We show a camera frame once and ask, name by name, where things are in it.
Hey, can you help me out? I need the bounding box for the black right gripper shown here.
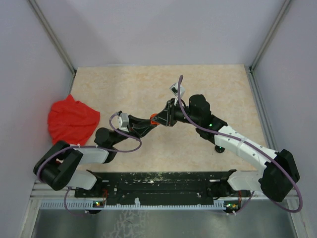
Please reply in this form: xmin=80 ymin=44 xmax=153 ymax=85
xmin=152 ymin=98 xmax=200 ymax=127

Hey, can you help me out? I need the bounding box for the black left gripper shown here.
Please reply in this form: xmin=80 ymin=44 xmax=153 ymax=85
xmin=110 ymin=114 xmax=157 ymax=146

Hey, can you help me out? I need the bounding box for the black round charging case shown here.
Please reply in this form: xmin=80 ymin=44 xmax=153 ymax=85
xmin=214 ymin=145 xmax=225 ymax=153

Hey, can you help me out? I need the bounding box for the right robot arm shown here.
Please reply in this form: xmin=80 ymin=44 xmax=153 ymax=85
xmin=151 ymin=94 xmax=300 ymax=202

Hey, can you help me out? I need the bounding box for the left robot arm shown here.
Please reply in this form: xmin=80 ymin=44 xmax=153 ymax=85
xmin=33 ymin=112 xmax=157 ymax=197

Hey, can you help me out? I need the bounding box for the red crumpled cloth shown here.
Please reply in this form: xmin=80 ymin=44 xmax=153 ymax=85
xmin=47 ymin=95 xmax=101 ymax=145

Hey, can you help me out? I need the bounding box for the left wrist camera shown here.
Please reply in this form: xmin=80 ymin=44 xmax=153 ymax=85
xmin=117 ymin=112 xmax=129 ymax=132

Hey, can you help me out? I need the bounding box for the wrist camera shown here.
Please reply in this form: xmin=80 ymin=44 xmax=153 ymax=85
xmin=169 ymin=83 xmax=185 ymax=105
xmin=117 ymin=112 xmax=129 ymax=132

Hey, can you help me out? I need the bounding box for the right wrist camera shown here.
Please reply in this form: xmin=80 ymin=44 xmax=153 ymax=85
xmin=169 ymin=83 xmax=185 ymax=105

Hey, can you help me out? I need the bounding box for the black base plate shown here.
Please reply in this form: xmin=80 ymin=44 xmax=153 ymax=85
xmin=75 ymin=170 xmax=251 ymax=213

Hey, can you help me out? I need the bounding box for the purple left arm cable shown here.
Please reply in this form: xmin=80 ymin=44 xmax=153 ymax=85
xmin=37 ymin=114 xmax=142 ymax=218

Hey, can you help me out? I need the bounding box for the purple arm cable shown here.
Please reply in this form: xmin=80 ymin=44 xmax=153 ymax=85
xmin=37 ymin=114 xmax=142 ymax=218
xmin=177 ymin=75 xmax=303 ymax=216

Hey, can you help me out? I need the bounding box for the white slotted cable duct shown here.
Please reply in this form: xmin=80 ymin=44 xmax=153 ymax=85
xmin=39 ymin=198 xmax=238 ymax=211

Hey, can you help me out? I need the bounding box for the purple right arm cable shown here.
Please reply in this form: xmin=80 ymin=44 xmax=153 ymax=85
xmin=177 ymin=75 xmax=303 ymax=216

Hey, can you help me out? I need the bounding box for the aluminium side rail right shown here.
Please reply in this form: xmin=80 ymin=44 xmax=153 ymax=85
xmin=247 ymin=69 xmax=300 ymax=202

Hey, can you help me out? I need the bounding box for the aluminium corner post left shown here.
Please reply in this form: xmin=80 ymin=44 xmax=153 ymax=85
xmin=26 ymin=0 xmax=76 ymax=75

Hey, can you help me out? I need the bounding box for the aluminium corner post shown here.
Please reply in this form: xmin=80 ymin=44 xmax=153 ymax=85
xmin=26 ymin=0 xmax=76 ymax=75
xmin=249 ymin=0 xmax=293 ymax=73

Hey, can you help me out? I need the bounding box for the aluminium corner post right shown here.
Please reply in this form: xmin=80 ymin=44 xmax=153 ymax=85
xmin=249 ymin=0 xmax=293 ymax=73

